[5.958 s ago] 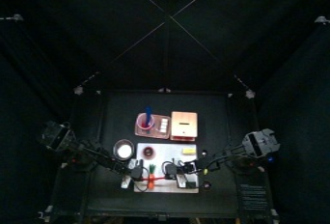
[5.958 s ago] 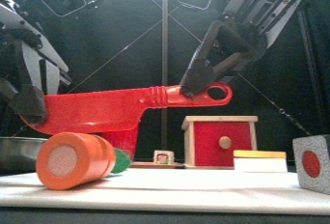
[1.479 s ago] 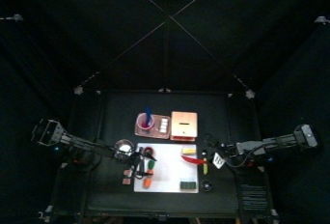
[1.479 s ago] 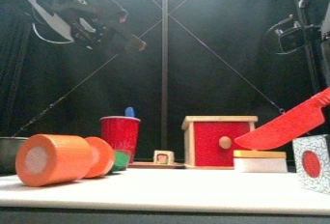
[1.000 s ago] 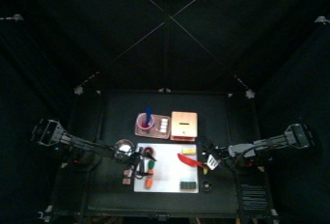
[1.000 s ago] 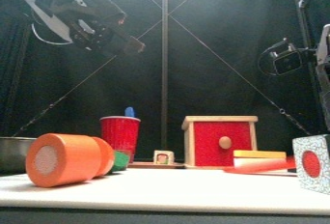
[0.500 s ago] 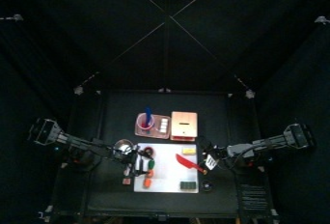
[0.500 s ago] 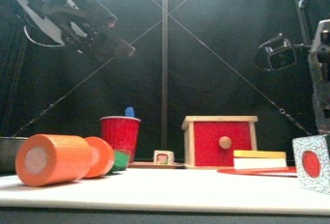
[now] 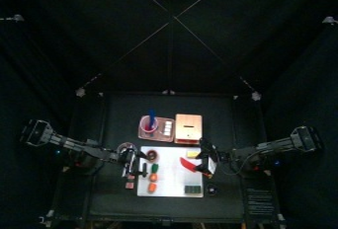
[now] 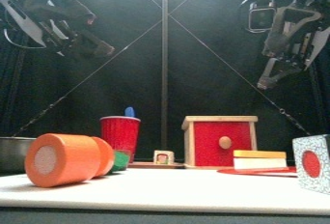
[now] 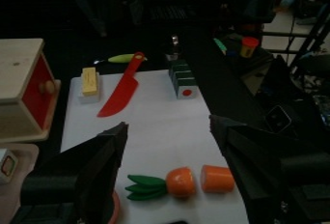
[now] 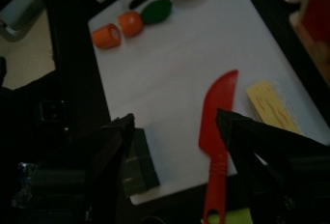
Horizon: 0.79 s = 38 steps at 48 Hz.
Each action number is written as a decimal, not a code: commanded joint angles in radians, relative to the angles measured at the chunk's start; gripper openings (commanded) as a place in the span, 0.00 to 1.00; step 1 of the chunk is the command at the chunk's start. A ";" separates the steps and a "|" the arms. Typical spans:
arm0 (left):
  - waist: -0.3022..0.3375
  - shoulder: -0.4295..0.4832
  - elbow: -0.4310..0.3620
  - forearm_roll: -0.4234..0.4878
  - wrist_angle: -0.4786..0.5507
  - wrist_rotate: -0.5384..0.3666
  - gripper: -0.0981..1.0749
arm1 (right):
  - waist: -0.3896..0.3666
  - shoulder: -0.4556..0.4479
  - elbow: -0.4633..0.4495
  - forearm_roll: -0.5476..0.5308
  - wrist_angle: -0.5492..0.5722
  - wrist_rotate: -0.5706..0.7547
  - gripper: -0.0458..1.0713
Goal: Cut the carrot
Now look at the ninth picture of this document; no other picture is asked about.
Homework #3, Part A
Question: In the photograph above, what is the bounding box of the blue plastic utensil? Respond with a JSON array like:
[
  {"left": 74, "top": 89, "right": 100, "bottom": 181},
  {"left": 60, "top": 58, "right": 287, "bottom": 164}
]
[{"left": 148, "top": 109, "right": 158, "bottom": 132}]

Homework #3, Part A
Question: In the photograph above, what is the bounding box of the silver frame clamp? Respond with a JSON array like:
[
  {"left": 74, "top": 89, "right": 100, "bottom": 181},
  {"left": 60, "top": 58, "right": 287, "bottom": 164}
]
[
  {"left": 0, "top": 14, "right": 25, "bottom": 24},
  {"left": 322, "top": 15, "right": 338, "bottom": 26}
]

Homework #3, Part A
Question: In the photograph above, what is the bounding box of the white cutting board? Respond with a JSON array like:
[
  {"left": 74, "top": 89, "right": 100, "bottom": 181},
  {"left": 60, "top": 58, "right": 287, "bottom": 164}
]
[{"left": 136, "top": 145, "right": 205, "bottom": 198}]

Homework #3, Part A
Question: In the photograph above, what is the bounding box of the brown toy donut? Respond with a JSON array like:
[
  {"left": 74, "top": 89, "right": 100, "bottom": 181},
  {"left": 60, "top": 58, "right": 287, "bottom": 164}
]
[{"left": 146, "top": 149, "right": 160, "bottom": 161}]

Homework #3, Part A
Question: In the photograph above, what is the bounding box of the pale plastic cup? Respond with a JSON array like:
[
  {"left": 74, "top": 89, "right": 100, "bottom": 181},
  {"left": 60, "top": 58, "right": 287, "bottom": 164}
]
[{"left": 139, "top": 114, "right": 160, "bottom": 134}]

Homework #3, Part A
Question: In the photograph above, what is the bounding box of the white text sticker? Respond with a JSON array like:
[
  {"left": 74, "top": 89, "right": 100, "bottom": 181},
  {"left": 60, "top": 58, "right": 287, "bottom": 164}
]
[{"left": 245, "top": 188, "right": 275, "bottom": 218}]

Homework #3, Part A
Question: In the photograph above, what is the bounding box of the pinkish brown tray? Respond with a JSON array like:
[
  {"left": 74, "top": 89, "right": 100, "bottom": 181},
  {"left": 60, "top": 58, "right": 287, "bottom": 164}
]
[{"left": 138, "top": 114, "right": 176, "bottom": 143}]

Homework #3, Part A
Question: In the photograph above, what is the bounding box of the thin tension cord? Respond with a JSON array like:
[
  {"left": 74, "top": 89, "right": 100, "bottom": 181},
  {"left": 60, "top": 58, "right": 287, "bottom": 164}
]
[
  {"left": 122, "top": 0, "right": 258, "bottom": 95},
  {"left": 82, "top": 0, "right": 235, "bottom": 90}
]

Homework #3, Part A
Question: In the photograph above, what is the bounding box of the wooden box with slot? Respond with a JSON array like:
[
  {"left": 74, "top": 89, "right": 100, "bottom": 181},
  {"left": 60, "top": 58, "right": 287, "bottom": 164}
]
[{"left": 172, "top": 113, "right": 205, "bottom": 145}]

